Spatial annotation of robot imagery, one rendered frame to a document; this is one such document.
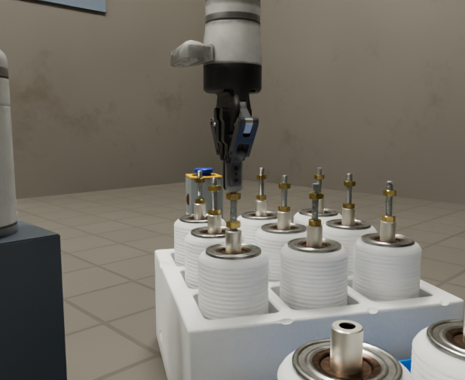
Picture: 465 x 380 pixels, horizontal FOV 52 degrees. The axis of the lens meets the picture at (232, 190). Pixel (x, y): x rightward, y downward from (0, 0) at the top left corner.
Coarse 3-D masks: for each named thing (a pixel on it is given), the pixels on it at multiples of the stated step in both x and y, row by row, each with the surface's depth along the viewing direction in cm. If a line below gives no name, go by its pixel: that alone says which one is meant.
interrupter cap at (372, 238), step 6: (366, 234) 73; (372, 234) 73; (378, 234) 73; (396, 234) 73; (366, 240) 69; (372, 240) 69; (378, 240) 71; (396, 240) 71; (402, 240) 70; (408, 240) 70; (414, 240) 69; (384, 246) 67; (390, 246) 67; (396, 246) 66; (402, 246) 67; (408, 246) 67
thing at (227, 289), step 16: (208, 256) 62; (256, 256) 62; (208, 272) 61; (224, 272) 60; (240, 272) 60; (256, 272) 61; (208, 288) 61; (224, 288) 60; (240, 288) 60; (256, 288) 61; (208, 304) 61; (224, 304) 60; (240, 304) 60; (256, 304) 61
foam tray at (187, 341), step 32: (160, 256) 88; (160, 288) 85; (352, 288) 75; (160, 320) 87; (192, 320) 59; (224, 320) 59; (256, 320) 59; (288, 320) 59; (320, 320) 60; (352, 320) 61; (384, 320) 63; (416, 320) 64; (192, 352) 56; (224, 352) 57; (256, 352) 58; (288, 352) 60
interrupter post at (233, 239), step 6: (228, 234) 63; (234, 234) 63; (240, 234) 63; (228, 240) 63; (234, 240) 63; (240, 240) 63; (228, 246) 63; (234, 246) 63; (240, 246) 63; (228, 252) 63; (234, 252) 63; (240, 252) 63
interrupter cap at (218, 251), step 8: (208, 248) 64; (216, 248) 65; (224, 248) 65; (248, 248) 65; (256, 248) 65; (216, 256) 61; (224, 256) 60; (232, 256) 60; (240, 256) 60; (248, 256) 61
